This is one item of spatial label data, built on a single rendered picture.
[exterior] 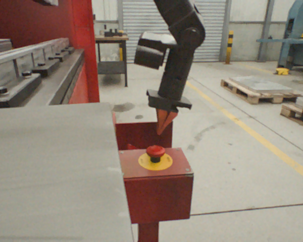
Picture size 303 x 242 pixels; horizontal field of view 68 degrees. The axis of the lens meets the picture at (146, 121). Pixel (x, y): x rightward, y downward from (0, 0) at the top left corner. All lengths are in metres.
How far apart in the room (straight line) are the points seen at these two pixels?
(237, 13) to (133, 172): 8.15
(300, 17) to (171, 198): 7.03
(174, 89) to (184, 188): 0.21
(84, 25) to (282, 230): 2.07
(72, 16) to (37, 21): 0.29
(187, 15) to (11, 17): 1.95
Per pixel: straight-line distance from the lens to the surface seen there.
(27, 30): 2.26
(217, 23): 8.17
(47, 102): 0.59
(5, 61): 0.73
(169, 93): 0.50
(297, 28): 7.32
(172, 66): 0.50
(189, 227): 1.42
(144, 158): 0.49
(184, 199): 0.49
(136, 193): 0.46
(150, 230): 0.64
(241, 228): 1.50
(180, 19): 0.46
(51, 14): 2.22
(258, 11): 8.83
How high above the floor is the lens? 1.04
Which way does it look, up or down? 22 degrees down
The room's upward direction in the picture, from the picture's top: straight up
